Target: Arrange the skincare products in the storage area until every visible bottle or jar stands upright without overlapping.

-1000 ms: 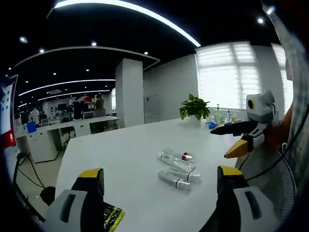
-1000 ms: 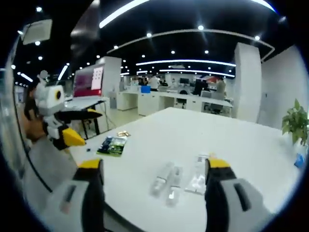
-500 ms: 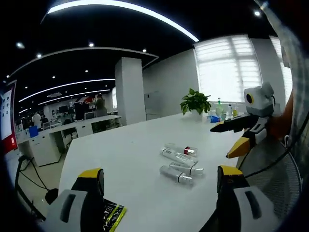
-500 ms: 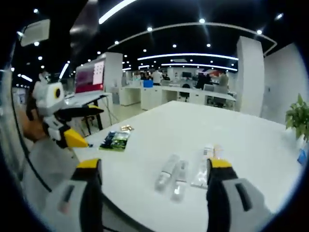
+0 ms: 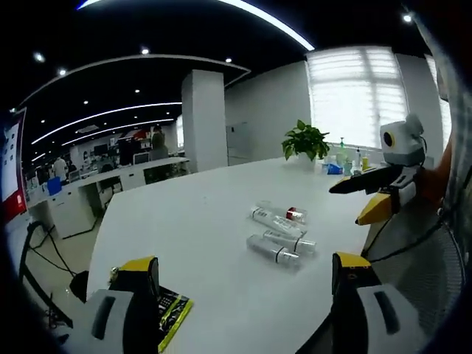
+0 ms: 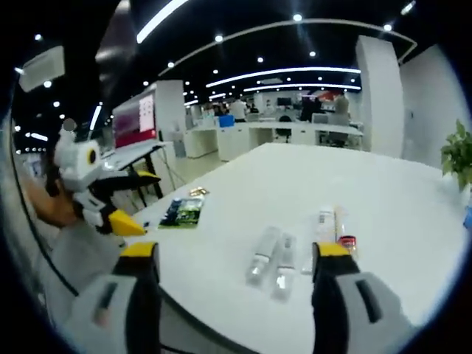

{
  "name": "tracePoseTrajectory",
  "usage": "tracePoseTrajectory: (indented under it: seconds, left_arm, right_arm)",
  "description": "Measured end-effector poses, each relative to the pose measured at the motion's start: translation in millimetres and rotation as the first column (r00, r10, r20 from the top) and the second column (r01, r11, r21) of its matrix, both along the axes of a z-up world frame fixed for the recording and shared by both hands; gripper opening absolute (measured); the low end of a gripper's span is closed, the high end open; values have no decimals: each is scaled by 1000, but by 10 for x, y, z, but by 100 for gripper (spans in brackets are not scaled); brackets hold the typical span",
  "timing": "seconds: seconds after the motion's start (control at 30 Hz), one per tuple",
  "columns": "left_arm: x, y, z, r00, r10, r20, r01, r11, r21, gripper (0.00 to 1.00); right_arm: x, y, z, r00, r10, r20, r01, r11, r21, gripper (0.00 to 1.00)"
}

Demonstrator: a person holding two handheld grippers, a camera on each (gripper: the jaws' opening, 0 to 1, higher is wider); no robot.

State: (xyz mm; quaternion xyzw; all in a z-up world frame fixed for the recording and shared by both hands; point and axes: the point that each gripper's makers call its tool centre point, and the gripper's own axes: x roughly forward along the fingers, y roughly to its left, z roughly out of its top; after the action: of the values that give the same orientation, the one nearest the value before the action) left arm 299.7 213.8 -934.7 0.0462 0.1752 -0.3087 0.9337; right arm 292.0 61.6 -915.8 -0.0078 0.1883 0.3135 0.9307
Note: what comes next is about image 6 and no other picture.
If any clear slim skincare tube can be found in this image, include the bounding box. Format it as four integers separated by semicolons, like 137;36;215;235
333;204;359;259

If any row of white office desks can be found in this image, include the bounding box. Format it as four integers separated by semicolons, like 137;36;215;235
183;119;365;162

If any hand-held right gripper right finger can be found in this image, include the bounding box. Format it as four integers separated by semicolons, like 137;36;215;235
311;241;418;354

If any green printed packet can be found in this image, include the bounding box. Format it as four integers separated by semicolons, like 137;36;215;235
157;195;206;230

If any desk with black legs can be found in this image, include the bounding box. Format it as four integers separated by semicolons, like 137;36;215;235
99;140;175;209

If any black office chair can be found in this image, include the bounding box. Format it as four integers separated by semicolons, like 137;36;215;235
274;115;293;144

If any black cable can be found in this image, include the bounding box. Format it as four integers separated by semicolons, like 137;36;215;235
10;119;80;299

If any green potted plant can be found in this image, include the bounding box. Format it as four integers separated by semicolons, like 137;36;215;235
440;118;472;193

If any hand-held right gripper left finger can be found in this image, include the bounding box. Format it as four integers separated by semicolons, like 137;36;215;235
72;241;162;354

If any white skincare tube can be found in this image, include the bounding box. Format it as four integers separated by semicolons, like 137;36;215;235
299;205;336;277

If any clear skincare bottle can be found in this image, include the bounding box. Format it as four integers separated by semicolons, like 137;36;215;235
270;231;299;302
245;225;282;291

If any large display screen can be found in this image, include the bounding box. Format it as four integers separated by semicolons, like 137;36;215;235
111;91;159;150

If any person's grey clothing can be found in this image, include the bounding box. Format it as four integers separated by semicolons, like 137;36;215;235
35;220;128;335

